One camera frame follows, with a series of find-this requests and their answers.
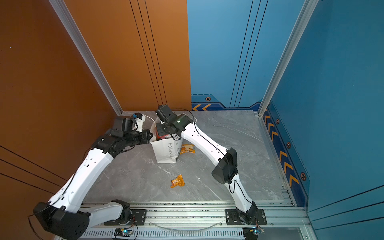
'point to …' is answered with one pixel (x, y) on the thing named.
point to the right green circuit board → (252, 233)
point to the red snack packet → (158, 137)
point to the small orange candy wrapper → (179, 181)
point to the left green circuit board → (123, 232)
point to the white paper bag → (166, 150)
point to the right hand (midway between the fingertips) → (160, 128)
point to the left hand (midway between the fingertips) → (153, 133)
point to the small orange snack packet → (187, 148)
